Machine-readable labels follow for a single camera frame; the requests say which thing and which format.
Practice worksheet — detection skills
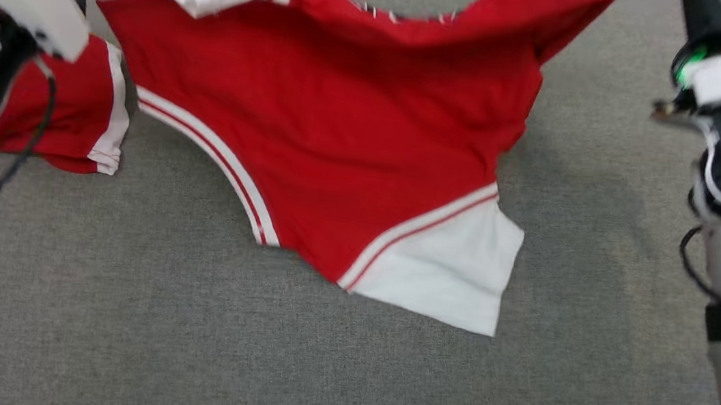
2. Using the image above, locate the red and white shirt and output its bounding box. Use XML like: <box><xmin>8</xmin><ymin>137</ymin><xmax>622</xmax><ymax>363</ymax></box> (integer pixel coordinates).
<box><xmin>51</xmin><ymin>0</ymin><xmax>630</xmax><ymax>349</ymax></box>

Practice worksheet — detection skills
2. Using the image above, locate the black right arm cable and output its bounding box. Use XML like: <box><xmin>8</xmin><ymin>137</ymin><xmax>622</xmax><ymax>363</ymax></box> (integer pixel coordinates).
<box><xmin>674</xmin><ymin>225</ymin><xmax>721</xmax><ymax>302</ymax></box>

